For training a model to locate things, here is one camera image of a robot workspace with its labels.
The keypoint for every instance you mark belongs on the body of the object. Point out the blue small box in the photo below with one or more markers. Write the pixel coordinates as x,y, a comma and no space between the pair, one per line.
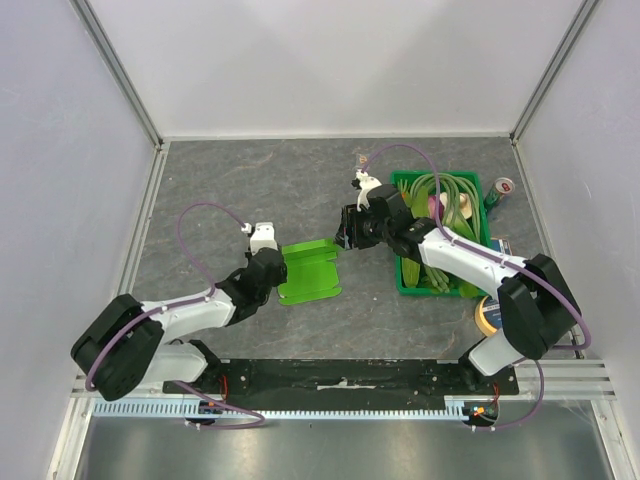
501,247

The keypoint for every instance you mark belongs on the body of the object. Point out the yellow masking tape roll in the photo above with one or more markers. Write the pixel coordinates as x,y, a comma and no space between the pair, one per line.
487,316

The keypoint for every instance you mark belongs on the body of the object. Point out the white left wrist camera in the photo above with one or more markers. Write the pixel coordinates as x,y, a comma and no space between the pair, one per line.
261,235

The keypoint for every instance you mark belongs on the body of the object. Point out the green long beans bundle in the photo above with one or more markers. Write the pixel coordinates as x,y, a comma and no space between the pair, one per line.
462,214

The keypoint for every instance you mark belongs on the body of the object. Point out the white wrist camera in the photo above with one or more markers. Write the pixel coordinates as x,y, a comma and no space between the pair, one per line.
261,235
364,183

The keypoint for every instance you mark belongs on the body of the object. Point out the light blue cable duct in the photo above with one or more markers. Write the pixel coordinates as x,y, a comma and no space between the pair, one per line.
191,408

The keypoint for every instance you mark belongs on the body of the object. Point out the green paper box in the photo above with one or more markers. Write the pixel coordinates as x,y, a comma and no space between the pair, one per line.
311,272

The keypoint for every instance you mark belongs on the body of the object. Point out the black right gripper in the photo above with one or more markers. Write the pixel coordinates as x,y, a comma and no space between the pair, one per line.
350,228

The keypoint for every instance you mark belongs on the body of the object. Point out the purple onion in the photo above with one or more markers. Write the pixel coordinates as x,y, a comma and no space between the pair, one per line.
435,207

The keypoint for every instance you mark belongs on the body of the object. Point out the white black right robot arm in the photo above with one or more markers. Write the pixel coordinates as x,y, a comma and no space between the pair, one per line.
537,307

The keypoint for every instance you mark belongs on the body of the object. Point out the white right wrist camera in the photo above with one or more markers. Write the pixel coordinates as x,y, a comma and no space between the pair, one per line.
364,183

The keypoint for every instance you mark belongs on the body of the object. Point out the green plastic crate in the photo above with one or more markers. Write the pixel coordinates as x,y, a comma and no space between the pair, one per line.
485,233

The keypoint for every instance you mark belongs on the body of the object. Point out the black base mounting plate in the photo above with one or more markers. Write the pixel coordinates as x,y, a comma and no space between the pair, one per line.
349,385

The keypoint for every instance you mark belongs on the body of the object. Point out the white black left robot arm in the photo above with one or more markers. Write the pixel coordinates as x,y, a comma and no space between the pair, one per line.
129,343

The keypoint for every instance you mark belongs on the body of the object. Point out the green red drink can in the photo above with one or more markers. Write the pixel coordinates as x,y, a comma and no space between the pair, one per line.
500,188

